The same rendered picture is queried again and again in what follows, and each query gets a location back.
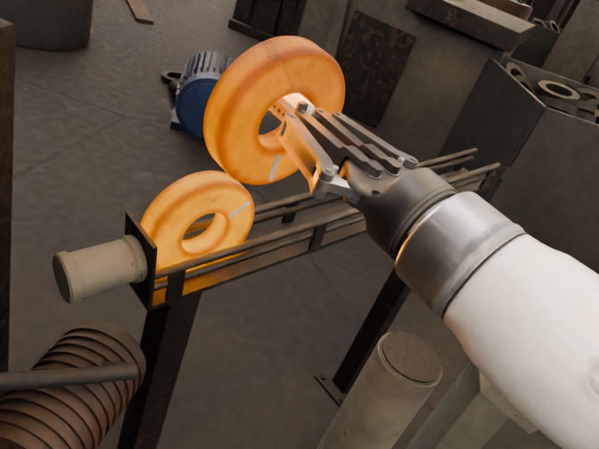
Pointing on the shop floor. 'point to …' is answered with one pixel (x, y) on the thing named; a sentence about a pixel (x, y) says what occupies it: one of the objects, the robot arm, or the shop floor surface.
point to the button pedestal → (468, 415)
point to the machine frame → (5, 180)
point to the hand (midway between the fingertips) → (283, 101)
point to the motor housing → (67, 354)
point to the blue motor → (197, 90)
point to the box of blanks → (536, 153)
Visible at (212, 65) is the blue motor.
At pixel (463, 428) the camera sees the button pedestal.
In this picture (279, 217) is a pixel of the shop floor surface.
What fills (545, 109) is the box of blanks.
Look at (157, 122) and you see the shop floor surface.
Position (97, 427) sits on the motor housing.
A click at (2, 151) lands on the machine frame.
